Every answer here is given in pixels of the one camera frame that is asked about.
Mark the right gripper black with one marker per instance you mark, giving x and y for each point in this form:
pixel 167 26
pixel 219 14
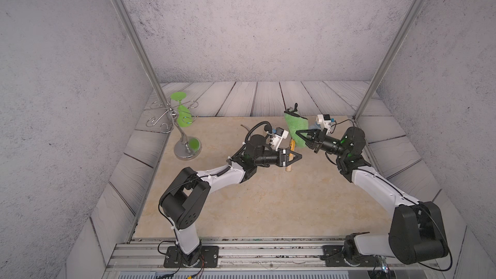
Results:
pixel 319 140

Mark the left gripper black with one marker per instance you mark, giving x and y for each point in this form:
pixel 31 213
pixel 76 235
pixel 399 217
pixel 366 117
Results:
pixel 281 157

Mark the green microfiber rag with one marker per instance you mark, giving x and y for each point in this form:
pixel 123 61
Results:
pixel 295 121

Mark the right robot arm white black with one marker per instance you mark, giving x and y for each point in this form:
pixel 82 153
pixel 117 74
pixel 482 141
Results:
pixel 417 233

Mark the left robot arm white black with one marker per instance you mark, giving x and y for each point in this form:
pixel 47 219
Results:
pixel 183 201

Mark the silver metal glass rack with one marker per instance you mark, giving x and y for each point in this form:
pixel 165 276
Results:
pixel 177 118

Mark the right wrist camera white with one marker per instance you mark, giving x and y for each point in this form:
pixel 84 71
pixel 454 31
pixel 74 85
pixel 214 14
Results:
pixel 325 121

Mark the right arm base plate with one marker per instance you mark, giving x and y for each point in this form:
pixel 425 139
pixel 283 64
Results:
pixel 335 256

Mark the right aluminium corner post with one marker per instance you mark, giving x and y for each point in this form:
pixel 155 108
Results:
pixel 402 32

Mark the aluminium corner post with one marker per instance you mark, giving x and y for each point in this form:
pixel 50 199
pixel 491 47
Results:
pixel 138 47
pixel 402 32

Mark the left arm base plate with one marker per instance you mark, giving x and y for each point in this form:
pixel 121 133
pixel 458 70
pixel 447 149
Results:
pixel 203 256

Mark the aluminium rail frame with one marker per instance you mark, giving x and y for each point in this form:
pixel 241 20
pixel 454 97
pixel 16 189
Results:
pixel 255 258

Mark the left aluminium corner post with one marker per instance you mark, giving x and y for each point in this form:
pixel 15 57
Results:
pixel 138 47

